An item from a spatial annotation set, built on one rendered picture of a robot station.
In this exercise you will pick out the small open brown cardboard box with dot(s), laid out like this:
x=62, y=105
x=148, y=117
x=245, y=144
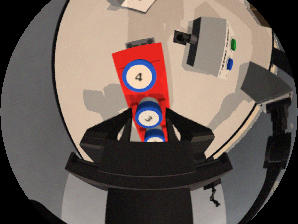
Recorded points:
x=260, y=18

